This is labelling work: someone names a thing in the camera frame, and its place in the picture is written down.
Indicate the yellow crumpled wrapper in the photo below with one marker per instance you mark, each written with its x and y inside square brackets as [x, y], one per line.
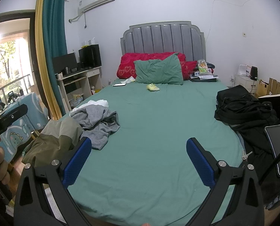
[153, 87]

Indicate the dark sliding door frame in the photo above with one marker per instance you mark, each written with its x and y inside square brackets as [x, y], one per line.
[32, 51]

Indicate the large brown paper bag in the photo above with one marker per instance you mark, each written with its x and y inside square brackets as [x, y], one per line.
[276, 87]

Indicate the person's left hand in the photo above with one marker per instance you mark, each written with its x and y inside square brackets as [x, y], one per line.
[2, 169]

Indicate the white air conditioner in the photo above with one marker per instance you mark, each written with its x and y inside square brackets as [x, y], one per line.
[97, 1]

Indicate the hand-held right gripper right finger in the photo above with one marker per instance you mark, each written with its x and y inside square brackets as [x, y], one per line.
[198, 160]

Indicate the white box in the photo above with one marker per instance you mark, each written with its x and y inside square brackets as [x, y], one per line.
[243, 70]

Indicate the grey padded headboard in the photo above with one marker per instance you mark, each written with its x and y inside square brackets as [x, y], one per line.
[163, 37]

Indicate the pile of black clothes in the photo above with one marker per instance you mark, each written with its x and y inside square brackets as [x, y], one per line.
[238, 108]

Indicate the olive green jacket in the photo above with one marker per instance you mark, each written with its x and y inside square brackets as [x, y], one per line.
[53, 134]

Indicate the teal curtain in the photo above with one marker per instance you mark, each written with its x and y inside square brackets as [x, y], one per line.
[55, 28]

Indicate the black smartphone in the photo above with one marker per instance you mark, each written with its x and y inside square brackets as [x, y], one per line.
[119, 84]

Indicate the black monitor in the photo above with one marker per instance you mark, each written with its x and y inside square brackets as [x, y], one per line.
[64, 62]

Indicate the black computer tower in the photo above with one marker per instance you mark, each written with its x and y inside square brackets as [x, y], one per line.
[90, 55]

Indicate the bunch of keys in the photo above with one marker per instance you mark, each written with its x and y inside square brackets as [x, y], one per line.
[244, 156]

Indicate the large red pillow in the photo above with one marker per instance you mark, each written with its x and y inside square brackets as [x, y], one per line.
[126, 66]

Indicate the green pillow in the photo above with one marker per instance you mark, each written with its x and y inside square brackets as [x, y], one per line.
[158, 71]

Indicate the white crumpled tissue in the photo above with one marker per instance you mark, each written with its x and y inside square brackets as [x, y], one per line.
[130, 80]

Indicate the white garment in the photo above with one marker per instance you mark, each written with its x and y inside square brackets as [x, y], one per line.
[98, 102]

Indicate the small brown paper bag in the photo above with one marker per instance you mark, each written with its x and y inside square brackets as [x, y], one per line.
[263, 88]

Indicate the white computer desk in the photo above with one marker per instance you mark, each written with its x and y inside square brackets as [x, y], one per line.
[94, 73]

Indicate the metal cup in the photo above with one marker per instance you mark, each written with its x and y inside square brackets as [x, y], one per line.
[67, 70]

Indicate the pile of papers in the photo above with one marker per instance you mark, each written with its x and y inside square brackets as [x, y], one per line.
[203, 78]

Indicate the white nightstand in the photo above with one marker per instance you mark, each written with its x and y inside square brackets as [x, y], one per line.
[243, 81]

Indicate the grey sweatshirt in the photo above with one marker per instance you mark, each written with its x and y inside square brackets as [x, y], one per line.
[95, 122]

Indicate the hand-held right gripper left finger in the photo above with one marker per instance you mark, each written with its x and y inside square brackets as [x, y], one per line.
[77, 160]

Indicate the dinosaur printed cloth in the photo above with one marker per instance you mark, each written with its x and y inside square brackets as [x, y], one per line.
[15, 136]

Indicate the black balcony railing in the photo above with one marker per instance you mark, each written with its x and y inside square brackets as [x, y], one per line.
[24, 76]

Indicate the yellow curtain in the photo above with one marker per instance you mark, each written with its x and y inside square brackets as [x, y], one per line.
[40, 51]

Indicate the small red pillow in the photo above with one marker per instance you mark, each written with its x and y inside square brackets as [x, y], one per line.
[189, 68]

